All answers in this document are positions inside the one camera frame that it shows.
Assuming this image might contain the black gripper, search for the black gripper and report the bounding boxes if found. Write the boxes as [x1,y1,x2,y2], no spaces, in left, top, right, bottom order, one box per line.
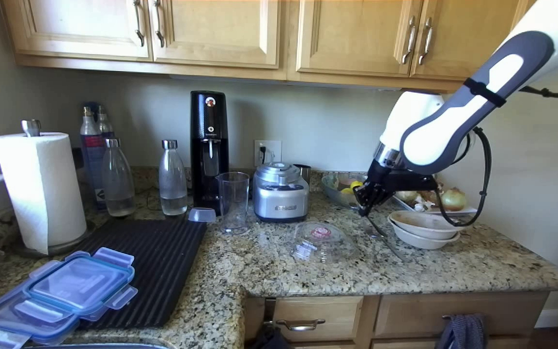
[352,159,401,219]

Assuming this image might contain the cream ceramic bowl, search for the cream ceramic bowl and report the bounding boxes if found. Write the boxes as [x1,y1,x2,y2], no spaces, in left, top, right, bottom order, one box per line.
[385,209,468,242]
[391,228,463,252]

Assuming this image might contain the glass fruit bowl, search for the glass fruit bowl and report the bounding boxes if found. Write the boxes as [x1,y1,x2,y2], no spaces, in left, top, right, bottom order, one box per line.
[319,168,375,211]

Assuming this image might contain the brown skinned onion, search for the brown skinned onion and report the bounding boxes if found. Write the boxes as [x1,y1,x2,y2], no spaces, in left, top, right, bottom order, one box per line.
[395,188,420,205]

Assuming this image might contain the clear plastic container pink label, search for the clear plastic container pink label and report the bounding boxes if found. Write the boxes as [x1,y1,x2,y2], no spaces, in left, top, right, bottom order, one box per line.
[255,219,350,265]

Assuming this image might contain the large pale onion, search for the large pale onion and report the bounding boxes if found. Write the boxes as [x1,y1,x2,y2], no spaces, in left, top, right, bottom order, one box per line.
[439,186,472,213]

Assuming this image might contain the silver white food chopper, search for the silver white food chopper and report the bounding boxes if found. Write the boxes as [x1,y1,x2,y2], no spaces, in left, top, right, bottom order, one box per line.
[249,159,311,225]

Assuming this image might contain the wood drawer base cabinet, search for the wood drawer base cabinet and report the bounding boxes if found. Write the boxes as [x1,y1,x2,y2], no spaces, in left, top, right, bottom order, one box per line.
[242,289,552,349]

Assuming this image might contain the clear drinking glass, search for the clear drinking glass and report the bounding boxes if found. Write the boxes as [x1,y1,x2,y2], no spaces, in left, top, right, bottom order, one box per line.
[215,168,253,236]

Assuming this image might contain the grey hanging towel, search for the grey hanging towel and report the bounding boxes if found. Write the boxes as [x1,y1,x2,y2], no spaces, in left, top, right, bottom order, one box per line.
[433,312,490,349]

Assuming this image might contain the small grey plastic cap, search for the small grey plastic cap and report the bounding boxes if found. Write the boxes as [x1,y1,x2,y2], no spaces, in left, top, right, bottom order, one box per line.
[184,205,220,227]

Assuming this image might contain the dark hanging cloth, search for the dark hanging cloth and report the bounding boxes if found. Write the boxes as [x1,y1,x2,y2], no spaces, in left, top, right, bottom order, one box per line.
[246,322,294,349]

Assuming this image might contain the black soda maker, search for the black soda maker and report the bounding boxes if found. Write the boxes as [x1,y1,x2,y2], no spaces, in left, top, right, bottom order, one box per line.
[187,89,230,213]

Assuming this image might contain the clear plastic bottle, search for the clear plastic bottle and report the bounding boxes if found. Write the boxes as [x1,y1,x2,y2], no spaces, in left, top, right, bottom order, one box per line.
[100,137,137,219]
[156,137,191,219]

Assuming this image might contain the black ribbed drying mat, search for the black ribbed drying mat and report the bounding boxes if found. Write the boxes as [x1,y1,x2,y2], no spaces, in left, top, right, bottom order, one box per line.
[63,217,209,333]

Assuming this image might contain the dark capped bottle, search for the dark capped bottle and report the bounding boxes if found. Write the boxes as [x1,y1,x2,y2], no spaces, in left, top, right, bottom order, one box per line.
[94,104,116,143]

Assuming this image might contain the dark blue bottle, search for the dark blue bottle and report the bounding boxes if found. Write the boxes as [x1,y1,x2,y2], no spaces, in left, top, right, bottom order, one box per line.
[75,100,110,207]

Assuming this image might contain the small blue latch food container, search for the small blue latch food container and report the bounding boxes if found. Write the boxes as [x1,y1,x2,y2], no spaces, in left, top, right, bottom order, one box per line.
[23,246,137,323]

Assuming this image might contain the white paper towel roll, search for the white paper towel roll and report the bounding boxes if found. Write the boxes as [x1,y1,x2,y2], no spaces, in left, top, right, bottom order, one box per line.
[0,131,89,258]

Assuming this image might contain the metal paper towel holder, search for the metal paper towel holder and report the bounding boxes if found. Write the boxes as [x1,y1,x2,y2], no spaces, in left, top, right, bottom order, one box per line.
[17,118,94,259]

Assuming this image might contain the large blue latch food container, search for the large blue latch food container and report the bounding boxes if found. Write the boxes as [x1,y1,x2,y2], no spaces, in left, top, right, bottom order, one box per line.
[0,259,141,345]

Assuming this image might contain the white wall outlet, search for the white wall outlet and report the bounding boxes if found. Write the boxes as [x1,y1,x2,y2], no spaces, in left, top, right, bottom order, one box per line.
[251,137,282,172]

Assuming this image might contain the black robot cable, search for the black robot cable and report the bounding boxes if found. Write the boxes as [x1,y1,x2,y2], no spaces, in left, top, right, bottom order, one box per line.
[432,81,558,228]

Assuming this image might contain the silver drawer handle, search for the silver drawer handle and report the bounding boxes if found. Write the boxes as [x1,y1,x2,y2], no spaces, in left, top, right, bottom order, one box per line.
[265,316,327,335]

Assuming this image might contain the silver cabinet door handle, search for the silver cabinet door handle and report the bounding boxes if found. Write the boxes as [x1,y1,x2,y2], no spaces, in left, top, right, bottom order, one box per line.
[131,0,147,48]
[401,13,418,66]
[153,0,166,50]
[416,15,435,68]

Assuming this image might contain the light wood wall cabinet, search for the light wood wall cabinet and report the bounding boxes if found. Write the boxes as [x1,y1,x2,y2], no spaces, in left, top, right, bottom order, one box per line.
[0,0,542,93]

